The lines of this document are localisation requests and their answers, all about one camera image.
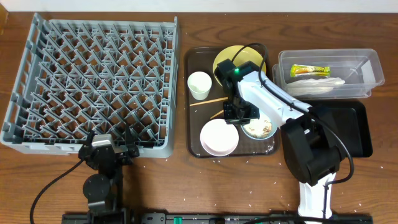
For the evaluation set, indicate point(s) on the pile of rice waste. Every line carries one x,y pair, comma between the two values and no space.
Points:
258,128

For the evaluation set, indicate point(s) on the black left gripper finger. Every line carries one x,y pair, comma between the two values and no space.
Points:
89,138
127,136

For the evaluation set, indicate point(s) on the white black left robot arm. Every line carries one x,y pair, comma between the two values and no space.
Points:
104,190

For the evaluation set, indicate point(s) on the white paper cup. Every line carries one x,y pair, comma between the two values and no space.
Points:
199,84

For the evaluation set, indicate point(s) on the pink white bowl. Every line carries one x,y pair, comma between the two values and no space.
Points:
218,138

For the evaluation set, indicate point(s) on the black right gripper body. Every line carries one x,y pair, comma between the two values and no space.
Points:
236,112

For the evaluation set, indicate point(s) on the grey plastic dishwasher rack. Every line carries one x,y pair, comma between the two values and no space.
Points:
103,76

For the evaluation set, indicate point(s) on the upper wooden chopstick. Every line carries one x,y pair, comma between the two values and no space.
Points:
210,101

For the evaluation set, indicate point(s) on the black waste tray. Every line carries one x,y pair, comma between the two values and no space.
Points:
351,126

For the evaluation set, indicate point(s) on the white napkin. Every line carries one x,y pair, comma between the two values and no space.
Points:
313,86

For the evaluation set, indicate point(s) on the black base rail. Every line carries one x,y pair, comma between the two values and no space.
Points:
161,218

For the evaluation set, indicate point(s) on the clear plastic waste bin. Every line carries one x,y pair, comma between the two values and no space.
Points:
359,68

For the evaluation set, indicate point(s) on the dark brown serving tray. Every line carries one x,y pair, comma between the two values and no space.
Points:
200,59

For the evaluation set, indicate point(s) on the lower wooden chopstick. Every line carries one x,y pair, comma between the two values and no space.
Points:
217,114

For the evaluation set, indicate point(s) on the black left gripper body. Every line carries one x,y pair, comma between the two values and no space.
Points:
125,150

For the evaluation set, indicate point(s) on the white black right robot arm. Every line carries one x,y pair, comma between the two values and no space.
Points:
312,149

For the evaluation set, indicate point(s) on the wooden chopstick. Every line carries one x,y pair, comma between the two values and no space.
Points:
210,101
217,114

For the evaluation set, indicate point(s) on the yellow green snack wrapper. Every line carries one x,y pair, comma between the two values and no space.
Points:
303,70

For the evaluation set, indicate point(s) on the yellow round plate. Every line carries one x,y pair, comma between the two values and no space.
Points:
247,54

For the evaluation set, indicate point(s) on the light blue bowl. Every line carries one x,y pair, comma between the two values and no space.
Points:
274,127

